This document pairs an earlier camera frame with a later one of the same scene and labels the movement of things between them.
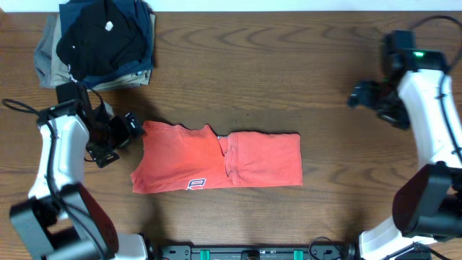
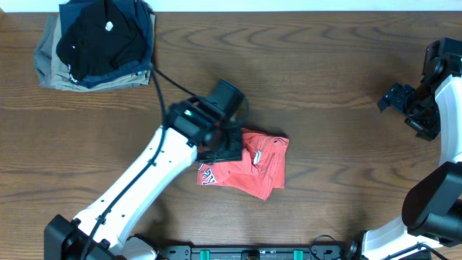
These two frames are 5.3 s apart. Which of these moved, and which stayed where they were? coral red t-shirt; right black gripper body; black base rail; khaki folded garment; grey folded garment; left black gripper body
Moved: left black gripper body; coral red t-shirt; right black gripper body
Stayed: grey folded garment; khaki folded garment; black base rail
